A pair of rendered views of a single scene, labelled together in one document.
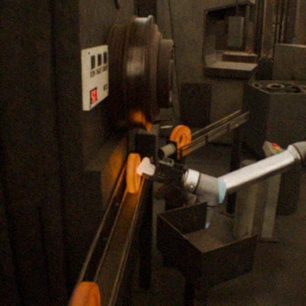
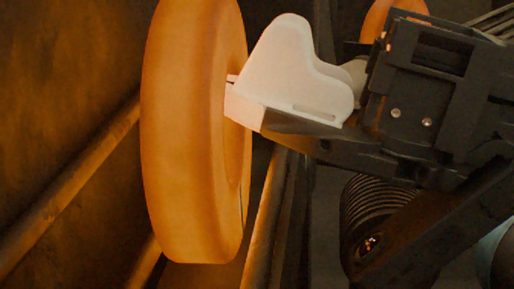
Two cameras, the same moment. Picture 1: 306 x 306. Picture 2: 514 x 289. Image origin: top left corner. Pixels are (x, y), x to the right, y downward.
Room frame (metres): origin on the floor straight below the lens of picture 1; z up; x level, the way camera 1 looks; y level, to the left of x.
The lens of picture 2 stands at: (1.04, 0.04, 0.84)
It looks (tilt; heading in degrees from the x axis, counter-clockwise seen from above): 16 degrees down; 1
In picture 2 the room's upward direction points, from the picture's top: 1 degrees counter-clockwise
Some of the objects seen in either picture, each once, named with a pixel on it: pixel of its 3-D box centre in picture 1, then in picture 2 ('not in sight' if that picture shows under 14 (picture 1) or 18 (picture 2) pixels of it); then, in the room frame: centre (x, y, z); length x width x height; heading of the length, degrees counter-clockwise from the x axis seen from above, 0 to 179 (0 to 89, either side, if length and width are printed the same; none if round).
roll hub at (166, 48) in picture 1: (167, 74); not in sight; (1.57, -0.05, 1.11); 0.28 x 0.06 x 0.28; 174
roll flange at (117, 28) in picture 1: (123, 73); not in sight; (1.59, 0.13, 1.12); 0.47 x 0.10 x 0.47; 174
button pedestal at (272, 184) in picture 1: (270, 192); not in sight; (2.17, -0.76, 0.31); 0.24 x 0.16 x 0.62; 174
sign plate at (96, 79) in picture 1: (96, 74); not in sight; (1.25, 0.19, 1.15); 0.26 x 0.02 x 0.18; 174
